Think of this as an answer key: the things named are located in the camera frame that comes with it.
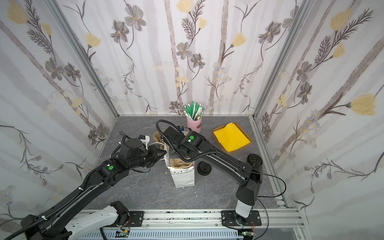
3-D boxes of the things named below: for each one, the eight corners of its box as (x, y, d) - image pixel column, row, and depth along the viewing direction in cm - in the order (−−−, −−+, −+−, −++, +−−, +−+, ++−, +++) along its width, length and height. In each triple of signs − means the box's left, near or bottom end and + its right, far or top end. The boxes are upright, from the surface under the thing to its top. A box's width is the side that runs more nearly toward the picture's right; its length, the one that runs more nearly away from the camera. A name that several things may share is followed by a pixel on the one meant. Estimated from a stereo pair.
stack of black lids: (194, 170, 93) (195, 168, 90) (201, 162, 97) (201, 159, 94) (205, 178, 90) (206, 175, 87) (212, 169, 94) (213, 166, 91)
